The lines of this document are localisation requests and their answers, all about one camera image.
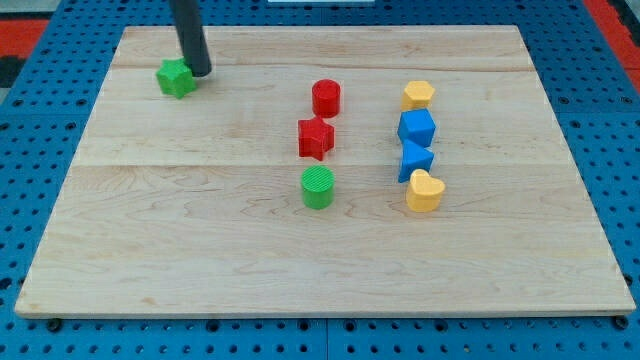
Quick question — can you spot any green star block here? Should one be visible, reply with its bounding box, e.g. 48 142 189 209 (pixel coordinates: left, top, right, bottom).
156 58 197 99

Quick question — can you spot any blue triangle block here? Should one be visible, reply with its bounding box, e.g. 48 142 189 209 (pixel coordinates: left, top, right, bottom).
398 140 434 183

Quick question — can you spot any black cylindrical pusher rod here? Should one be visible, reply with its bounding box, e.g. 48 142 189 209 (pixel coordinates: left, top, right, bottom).
168 0 212 77

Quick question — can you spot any yellow pentagon block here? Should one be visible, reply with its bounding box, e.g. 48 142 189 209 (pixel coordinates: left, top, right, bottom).
400 80 436 111

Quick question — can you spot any blue cube block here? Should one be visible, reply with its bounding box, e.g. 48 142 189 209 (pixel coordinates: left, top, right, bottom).
397 108 436 148

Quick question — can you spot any red cylinder block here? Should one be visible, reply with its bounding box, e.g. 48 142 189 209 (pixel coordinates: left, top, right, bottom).
311 79 341 118

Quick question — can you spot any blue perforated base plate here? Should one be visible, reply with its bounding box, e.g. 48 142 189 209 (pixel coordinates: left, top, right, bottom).
1 1 639 359

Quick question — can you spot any light wooden board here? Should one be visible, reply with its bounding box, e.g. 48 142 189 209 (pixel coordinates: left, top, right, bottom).
15 25 636 319

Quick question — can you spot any red star block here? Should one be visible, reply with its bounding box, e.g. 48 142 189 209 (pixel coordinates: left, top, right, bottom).
298 116 335 161

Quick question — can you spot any yellow heart block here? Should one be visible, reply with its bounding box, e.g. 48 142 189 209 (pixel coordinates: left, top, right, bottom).
405 169 446 213

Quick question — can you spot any green cylinder block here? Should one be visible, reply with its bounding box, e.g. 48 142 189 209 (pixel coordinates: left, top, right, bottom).
301 165 335 210

